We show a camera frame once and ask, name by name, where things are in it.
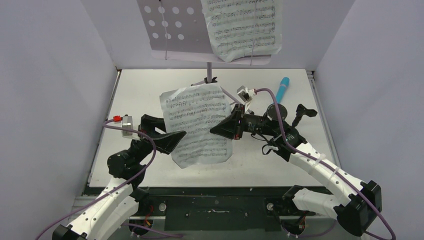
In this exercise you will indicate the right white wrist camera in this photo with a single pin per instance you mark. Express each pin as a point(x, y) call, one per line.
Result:
point(246, 94)

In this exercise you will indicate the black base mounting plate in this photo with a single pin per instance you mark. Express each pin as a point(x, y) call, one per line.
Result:
point(216, 208)

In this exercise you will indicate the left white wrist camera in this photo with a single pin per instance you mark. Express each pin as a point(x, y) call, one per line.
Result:
point(126, 124)

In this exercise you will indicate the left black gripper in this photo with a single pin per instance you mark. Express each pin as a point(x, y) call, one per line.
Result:
point(166, 142)

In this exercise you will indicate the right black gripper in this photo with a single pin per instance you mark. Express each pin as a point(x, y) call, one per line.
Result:
point(239, 122)

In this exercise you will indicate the sheet music page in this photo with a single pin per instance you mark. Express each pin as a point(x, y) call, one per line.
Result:
point(243, 28)
point(196, 109)

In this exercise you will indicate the lilac perforated music stand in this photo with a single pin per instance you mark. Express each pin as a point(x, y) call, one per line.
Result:
point(177, 32)

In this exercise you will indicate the blue toy microphone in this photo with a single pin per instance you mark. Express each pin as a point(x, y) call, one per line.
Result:
point(283, 86)

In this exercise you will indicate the black microphone desk stand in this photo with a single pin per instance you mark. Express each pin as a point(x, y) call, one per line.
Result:
point(301, 111)

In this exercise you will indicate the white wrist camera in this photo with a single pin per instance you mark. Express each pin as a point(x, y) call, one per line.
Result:
point(126, 124)
point(246, 94)

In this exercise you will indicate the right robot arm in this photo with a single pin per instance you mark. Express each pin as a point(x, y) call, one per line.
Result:
point(353, 203)

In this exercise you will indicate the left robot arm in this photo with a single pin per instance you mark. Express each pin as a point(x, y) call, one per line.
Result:
point(122, 197)

